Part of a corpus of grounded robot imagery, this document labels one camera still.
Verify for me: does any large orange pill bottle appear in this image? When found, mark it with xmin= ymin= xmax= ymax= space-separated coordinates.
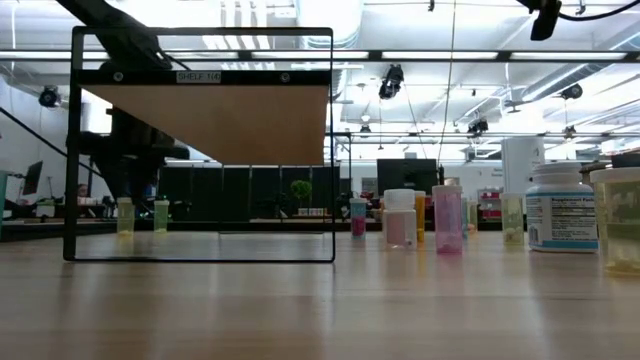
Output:
xmin=414 ymin=190 xmax=427 ymax=244

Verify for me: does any clear pill bottle white cap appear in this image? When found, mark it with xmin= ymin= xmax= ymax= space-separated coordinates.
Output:
xmin=381 ymin=188 xmax=418 ymax=250

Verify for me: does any pale green vial right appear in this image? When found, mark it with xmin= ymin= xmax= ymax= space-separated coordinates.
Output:
xmin=500 ymin=192 xmax=525 ymax=247

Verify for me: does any large black screen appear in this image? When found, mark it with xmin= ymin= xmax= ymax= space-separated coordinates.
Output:
xmin=376 ymin=158 xmax=439 ymax=196

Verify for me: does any small yellow pill bottle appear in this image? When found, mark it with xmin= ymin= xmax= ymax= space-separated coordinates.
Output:
xmin=152 ymin=198 xmax=171 ymax=234
xmin=116 ymin=196 xmax=136 ymax=237

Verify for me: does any black aluminium table frame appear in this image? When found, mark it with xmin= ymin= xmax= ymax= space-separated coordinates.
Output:
xmin=0 ymin=217 xmax=351 ymax=244

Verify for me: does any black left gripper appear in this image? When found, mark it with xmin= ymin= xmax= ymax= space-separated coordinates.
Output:
xmin=79 ymin=107 xmax=191 ymax=201

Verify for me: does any large white supplement bottle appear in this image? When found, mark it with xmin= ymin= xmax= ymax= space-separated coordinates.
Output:
xmin=525 ymin=160 xmax=600 ymax=254

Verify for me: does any person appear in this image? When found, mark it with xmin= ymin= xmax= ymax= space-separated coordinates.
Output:
xmin=74 ymin=182 xmax=99 ymax=206

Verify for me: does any white column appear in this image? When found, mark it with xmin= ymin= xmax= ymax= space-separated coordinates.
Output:
xmin=501 ymin=136 xmax=546 ymax=195

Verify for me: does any teal-capped bottle with pink pills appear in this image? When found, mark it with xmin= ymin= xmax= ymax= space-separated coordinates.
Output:
xmin=349 ymin=197 xmax=368 ymax=240

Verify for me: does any black computer monitor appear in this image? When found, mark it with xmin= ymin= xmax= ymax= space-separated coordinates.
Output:
xmin=21 ymin=160 xmax=45 ymax=197

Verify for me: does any black partition wall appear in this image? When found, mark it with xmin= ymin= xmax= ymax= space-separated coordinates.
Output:
xmin=158 ymin=164 xmax=342 ymax=222

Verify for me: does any small green potted plant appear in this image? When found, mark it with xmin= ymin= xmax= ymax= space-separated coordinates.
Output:
xmin=290 ymin=179 xmax=313 ymax=211

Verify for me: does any black overhead frame beam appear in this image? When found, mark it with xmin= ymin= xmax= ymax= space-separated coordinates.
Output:
xmin=0 ymin=48 xmax=640 ymax=63

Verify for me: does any light wooden board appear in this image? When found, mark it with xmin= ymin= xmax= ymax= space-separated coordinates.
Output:
xmin=63 ymin=26 xmax=336 ymax=264

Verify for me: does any pink pill bottle white cap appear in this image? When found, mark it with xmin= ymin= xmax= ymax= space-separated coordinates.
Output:
xmin=431 ymin=184 xmax=465 ymax=255

